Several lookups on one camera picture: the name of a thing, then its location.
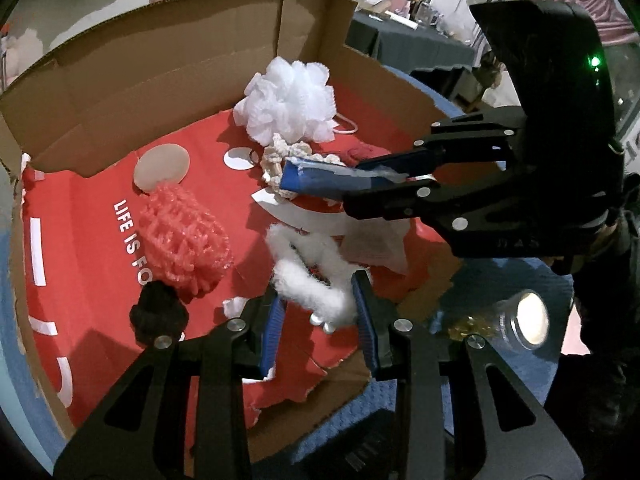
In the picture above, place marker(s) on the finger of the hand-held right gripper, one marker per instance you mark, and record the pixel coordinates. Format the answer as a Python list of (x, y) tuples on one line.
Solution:
[(400, 162), (385, 205)]

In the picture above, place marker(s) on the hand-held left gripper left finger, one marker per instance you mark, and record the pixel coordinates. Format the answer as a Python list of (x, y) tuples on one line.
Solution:
[(270, 330)]

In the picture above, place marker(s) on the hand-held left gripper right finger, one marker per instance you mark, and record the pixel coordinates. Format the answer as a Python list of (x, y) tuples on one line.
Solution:
[(365, 320)]

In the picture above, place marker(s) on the white cloth piece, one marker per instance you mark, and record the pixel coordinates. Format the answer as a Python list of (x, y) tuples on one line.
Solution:
[(375, 245)]

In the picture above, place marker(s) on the white fluffy scrunchie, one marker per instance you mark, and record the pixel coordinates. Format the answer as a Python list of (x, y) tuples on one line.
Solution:
[(310, 285)]

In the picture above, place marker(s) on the black scrunchie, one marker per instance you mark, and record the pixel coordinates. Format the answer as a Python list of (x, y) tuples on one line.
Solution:
[(157, 315)]

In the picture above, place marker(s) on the cream crocheted scrunchie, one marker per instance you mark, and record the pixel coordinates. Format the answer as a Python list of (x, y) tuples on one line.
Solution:
[(277, 157)]

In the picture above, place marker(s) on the coral mesh bath pouf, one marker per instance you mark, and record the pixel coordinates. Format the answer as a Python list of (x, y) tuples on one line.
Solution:
[(185, 240)]

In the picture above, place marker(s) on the white mesh bath pouf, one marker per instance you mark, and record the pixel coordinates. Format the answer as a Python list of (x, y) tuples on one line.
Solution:
[(290, 100)]

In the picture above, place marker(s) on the beige round powder puff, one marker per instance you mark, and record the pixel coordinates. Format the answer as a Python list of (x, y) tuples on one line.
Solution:
[(162, 165)]

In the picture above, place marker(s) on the cardboard box with red lining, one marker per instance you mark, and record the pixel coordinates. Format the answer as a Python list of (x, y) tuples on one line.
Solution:
[(150, 85)]

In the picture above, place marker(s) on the table with dark cloth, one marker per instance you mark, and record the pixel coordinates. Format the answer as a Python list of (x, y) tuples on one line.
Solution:
[(415, 45)]

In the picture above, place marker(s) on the black printed box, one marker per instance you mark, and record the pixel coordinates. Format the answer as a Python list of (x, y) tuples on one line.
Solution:
[(350, 445)]

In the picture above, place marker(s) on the glass jar with gold contents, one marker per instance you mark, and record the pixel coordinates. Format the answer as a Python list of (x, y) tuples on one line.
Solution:
[(520, 320)]

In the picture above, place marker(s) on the pale pink plush toy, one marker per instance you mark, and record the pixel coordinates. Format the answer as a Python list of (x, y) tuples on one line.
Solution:
[(20, 52)]

